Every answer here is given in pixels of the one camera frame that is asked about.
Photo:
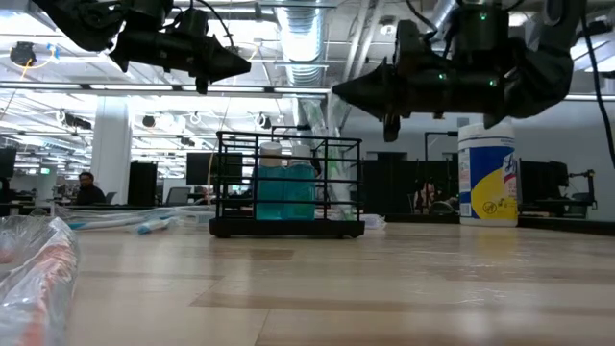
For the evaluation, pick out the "black cabinet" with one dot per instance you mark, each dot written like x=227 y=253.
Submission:
x=142 y=185

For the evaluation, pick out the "black workstation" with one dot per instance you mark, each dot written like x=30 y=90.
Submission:
x=543 y=182

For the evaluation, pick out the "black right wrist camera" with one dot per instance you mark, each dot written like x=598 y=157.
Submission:
x=480 y=33

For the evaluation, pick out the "teal mouthwash bottle white cap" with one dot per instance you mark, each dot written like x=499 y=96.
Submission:
x=300 y=197
x=271 y=197

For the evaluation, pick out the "blue toothbrush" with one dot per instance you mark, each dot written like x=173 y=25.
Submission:
x=149 y=227
x=96 y=224

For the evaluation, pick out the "grey office chair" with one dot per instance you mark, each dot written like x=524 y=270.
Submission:
x=179 y=196

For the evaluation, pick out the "green toothbrush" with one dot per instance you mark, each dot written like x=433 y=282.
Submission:
x=314 y=117

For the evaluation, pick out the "black monitor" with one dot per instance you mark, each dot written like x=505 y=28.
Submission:
x=199 y=168

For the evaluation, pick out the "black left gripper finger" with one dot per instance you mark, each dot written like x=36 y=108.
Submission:
x=225 y=55
x=223 y=69

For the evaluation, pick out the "disinfecting wipes canister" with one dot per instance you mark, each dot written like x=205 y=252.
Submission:
x=485 y=192

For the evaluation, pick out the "orange toothbrush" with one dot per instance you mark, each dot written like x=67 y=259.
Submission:
x=43 y=288

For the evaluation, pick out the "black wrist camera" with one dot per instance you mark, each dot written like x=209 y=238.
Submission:
x=192 y=24
x=480 y=33

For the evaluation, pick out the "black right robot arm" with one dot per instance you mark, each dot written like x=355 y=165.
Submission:
x=543 y=72

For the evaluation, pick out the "purple toothbrush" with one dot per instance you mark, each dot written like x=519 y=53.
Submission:
x=375 y=222

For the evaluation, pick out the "slanted silver duct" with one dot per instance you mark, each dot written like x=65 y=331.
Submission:
x=444 y=12

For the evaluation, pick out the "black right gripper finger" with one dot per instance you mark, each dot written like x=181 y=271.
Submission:
x=375 y=101
x=377 y=79

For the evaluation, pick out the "person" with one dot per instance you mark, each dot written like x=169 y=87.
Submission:
x=425 y=197
x=90 y=194

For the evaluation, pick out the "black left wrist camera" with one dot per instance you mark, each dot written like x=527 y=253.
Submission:
x=192 y=24

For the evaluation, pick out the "white pillar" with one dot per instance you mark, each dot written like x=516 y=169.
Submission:
x=110 y=154

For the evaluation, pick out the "black ceiling device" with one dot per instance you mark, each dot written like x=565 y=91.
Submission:
x=22 y=54

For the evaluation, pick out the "silver ventilation duct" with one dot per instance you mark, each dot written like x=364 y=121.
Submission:
x=302 y=38

